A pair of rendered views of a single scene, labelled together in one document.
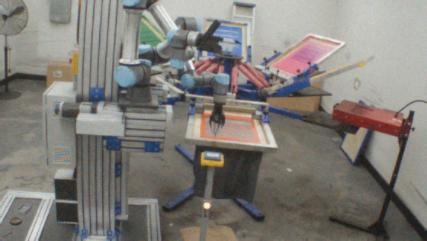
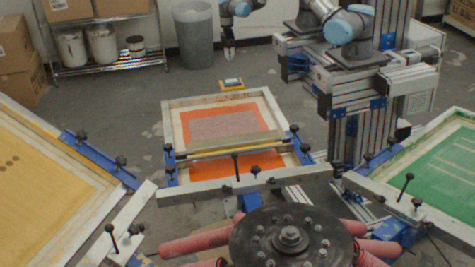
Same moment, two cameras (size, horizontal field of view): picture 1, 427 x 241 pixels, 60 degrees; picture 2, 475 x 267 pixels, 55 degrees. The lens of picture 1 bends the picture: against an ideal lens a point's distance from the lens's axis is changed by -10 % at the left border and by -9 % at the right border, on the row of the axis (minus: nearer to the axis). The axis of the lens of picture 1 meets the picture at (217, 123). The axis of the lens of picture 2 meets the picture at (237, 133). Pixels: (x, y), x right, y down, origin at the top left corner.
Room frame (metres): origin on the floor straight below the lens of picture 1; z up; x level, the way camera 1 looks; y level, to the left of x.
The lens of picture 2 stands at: (4.60, -0.21, 2.12)
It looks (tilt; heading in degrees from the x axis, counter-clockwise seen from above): 32 degrees down; 175
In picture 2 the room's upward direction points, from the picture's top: 4 degrees counter-clockwise
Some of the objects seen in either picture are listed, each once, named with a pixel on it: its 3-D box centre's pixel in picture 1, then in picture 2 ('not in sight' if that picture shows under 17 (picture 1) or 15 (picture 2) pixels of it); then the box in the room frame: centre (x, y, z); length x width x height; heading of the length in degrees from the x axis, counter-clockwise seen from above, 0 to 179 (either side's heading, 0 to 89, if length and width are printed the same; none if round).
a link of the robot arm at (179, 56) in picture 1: (178, 56); not in sight; (2.01, 0.23, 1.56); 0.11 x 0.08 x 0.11; 166
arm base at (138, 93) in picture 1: (139, 90); (309, 14); (2.18, 0.46, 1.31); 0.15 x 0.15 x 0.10
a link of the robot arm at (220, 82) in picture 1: (221, 84); (225, 6); (2.18, 0.01, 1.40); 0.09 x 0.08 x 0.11; 39
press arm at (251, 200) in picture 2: not in sight; (251, 203); (3.33, -0.05, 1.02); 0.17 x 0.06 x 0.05; 3
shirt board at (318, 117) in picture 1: (287, 112); not in sight; (3.52, -0.62, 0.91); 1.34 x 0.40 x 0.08; 63
